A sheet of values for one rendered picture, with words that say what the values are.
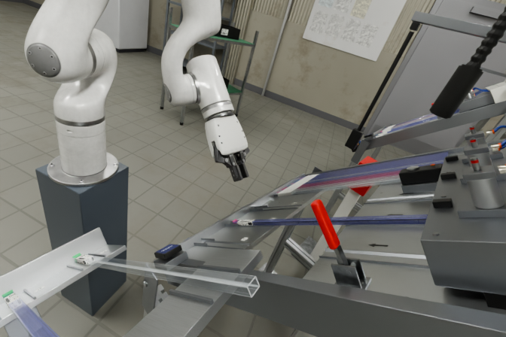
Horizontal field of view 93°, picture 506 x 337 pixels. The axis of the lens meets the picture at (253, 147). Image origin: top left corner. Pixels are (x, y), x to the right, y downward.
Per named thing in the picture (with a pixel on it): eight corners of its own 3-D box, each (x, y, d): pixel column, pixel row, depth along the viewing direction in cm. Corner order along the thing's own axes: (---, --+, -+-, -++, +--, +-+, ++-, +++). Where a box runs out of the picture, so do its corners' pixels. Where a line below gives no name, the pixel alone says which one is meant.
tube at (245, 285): (74, 262, 52) (72, 258, 52) (82, 258, 53) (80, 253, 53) (251, 298, 21) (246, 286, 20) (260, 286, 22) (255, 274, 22)
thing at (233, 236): (174, 268, 58) (170, 256, 58) (307, 183, 106) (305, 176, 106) (221, 281, 45) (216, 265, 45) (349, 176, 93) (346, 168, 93)
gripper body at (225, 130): (224, 116, 71) (237, 153, 70) (196, 121, 63) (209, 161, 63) (241, 107, 65) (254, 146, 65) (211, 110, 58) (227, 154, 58)
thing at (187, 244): (175, 278, 59) (166, 250, 59) (306, 189, 107) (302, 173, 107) (177, 279, 58) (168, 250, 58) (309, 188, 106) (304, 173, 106)
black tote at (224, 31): (199, 33, 241) (200, 21, 236) (188, 28, 250) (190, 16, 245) (238, 40, 283) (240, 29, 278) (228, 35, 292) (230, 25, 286)
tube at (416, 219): (233, 226, 69) (232, 222, 69) (237, 223, 70) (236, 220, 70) (458, 224, 34) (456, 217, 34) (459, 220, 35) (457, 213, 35)
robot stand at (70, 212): (61, 295, 106) (34, 168, 73) (98, 262, 121) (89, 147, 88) (92, 317, 102) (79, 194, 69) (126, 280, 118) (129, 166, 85)
